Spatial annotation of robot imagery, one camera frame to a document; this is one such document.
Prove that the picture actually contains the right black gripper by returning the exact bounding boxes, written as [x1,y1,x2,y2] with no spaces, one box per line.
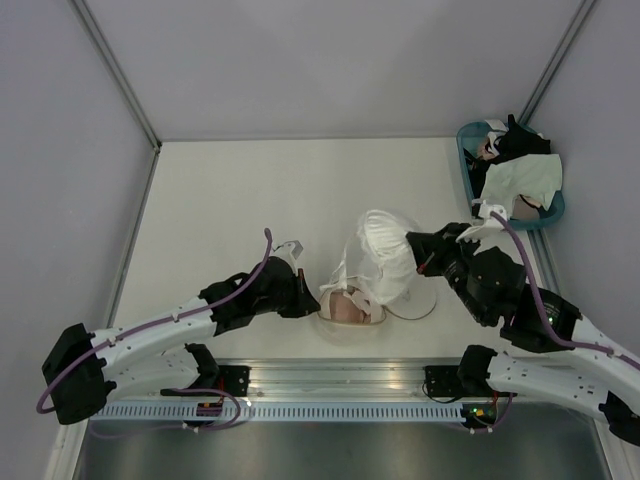
[404,221,489,322]

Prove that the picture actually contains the pink satin bra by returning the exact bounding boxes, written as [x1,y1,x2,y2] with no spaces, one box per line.
[329,292,371,324]

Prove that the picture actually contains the white bra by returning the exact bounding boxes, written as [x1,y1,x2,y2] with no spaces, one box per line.
[319,209,418,326]

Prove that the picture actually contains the round white mesh laundry bag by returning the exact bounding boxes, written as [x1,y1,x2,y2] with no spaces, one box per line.
[314,209,438,346]

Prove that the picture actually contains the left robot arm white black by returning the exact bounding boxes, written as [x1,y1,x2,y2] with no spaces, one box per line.
[36,254,320,425]

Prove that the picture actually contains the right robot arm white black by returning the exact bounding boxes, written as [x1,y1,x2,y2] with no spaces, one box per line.
[406,223,639,445]

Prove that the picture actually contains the beige garment in basket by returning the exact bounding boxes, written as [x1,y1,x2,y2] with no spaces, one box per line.
[511,195,545,222]

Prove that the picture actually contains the blue plastic basket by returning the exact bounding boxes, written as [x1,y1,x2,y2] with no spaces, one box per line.
[456,121,565,231]

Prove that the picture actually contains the pale green cloth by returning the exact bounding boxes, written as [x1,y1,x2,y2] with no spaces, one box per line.
[479,154,563,219]

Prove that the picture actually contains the black garment in basket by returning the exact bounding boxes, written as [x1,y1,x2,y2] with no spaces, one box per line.
[462,114,551,199]

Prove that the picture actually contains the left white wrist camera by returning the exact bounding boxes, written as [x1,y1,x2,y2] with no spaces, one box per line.
[274,240,304,262]

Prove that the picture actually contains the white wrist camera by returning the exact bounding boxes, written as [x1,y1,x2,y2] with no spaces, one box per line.
[456,199,509,243]
[274,240,304,262]

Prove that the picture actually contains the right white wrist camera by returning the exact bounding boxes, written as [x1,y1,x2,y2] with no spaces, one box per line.
[456,199,509,243]

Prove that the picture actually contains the front aluminium rail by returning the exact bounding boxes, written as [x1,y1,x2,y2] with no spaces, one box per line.
[114,356,615,401]

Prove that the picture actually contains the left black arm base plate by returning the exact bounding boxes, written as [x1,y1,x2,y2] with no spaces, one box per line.
[160,365,251,397]

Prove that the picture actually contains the white slotted cable duct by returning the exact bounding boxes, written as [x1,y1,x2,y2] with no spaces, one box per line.
[93,400,464,423]

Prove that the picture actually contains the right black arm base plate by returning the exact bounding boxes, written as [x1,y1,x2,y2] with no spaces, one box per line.
[422,365,472,402]

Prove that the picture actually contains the right aluminium frame post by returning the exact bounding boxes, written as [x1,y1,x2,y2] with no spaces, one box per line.
[518,0,600,125]

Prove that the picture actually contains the aluminium frame post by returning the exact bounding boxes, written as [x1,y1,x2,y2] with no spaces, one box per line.
[67,0,162,151]
[518,0,600,125]

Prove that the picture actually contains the left aluminium frame post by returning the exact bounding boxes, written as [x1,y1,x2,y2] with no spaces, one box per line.
[67,0,162,151]

